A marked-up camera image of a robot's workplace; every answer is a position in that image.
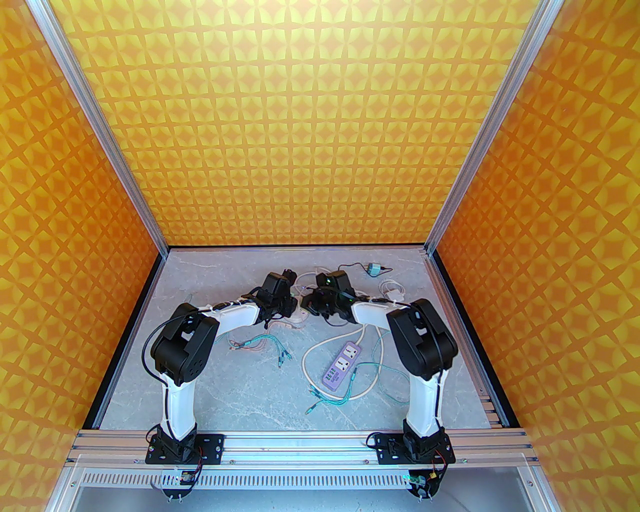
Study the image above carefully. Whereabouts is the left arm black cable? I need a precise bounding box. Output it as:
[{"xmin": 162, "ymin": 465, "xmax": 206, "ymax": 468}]
[{"xmin": 141, "ymin": 320, "xmax": 173, "ymax": 387}]

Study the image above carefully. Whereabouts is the grey lower panel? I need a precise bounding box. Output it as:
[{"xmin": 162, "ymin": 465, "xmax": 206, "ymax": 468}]
[{"xmin": 70, "ymin": 487, "xmax": 543, "ymax": 512}]

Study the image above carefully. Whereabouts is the teal multi-head charging cable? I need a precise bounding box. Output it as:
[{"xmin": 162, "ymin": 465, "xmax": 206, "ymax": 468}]
[
  {"xmin": 305, "ymin": 332, "xmax": 413, "ymax": 416},
  {"xmin": 227, "ymin": 334, "xmax": 292, "ymax": 364}
]

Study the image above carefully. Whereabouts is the aluminium side rail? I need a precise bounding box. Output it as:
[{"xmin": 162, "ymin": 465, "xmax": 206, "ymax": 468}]
[{"xmin": 477, "ymin": 392, "xmax": 512, "ymax": 428}]

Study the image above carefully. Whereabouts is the aluminium front rail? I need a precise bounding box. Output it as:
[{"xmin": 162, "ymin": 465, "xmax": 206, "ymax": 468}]
[{"xmin": 65, "ymin": 427, "xmax": 540, "ymax": 468}]

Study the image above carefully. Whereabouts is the aluminium corner post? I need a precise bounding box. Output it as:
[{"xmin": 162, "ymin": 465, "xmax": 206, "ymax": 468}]
[
  {"xmin": 425, "ymin": 0, "xmax": 563, "ymax": 257},
  {"xmin": 27, "ymin": 0, "xmax": 169, "ymax": 257}
]

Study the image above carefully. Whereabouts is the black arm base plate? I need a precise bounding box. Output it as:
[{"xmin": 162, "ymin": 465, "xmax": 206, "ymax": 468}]
[
  {"xmin": 145, "ymin": 433, "xmax": 225, "ymax": 466},
  {"xmin": 374, "ymin": 433, "xmax": 457, "ymax": 467}
]

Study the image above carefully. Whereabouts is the purple power strip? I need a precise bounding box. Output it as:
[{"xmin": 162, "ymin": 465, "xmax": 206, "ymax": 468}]
[
  {"xmin": 322, "ymin": 341, "xmax": 362, "ymax": 392},
  {"xmin": 301, "ymin": 325, "xmax": 383, "ymax": 401}
]

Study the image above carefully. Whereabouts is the black table edge trim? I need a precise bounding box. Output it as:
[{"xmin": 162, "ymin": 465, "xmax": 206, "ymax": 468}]
[
  {"xmin": 166, "ymin": 244, "xmax": 429, "ymax": 251},
  {"xmin": 431, "ymin": 249, "xmax": 526, "ymax": 430},
  {"xmin": 82, "ymin": 252, "xmax": 168, "ymax": 431}
]

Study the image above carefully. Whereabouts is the slotted white cable duct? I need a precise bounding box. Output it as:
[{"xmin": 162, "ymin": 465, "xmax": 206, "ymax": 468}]
[{"xmin": 80, "ymin": 467, "xmax": 532, "ymax": 492}]

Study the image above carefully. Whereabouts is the small controller board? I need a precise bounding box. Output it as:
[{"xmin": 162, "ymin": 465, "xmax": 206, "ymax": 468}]
[
  {"xmin": 406, "ymin": 467, "xmax": 445, "ymax": 501},
  {"xmin": 164, "ymin": 467, "xmax": 200, "ymax": 502}
]

